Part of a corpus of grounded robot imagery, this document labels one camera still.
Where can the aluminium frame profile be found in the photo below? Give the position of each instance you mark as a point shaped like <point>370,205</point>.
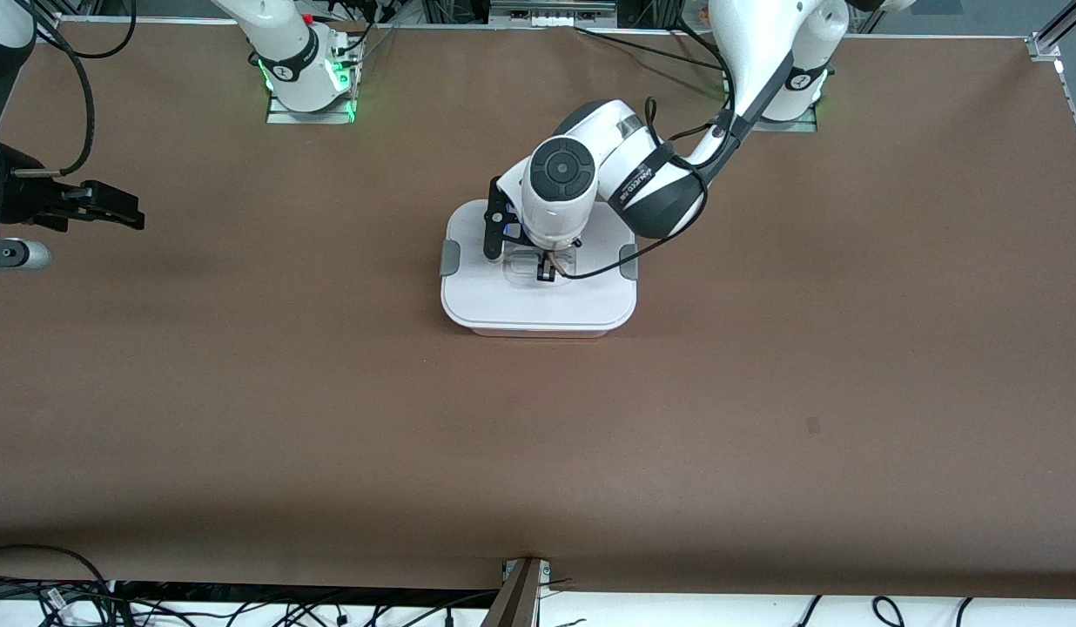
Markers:
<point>1045,43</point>

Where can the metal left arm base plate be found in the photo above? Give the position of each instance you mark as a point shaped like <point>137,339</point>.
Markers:
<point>786,126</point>

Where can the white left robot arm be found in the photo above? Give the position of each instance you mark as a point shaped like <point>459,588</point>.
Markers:
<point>756,43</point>

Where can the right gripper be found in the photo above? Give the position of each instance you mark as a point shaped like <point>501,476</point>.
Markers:
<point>35,198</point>

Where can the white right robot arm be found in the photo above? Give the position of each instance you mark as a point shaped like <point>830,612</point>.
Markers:
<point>285,61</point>

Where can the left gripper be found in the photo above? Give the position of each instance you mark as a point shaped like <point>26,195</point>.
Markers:
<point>548,268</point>

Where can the pale pink storage box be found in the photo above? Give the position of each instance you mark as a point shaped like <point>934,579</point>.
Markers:
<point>538,333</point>

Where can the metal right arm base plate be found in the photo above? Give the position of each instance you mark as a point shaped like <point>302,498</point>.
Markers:
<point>312,117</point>

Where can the grey lid latch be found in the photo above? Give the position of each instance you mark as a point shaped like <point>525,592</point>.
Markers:
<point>450,258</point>
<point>628,261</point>

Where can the small metal bracket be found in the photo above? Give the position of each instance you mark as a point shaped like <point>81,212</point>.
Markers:
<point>545,575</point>

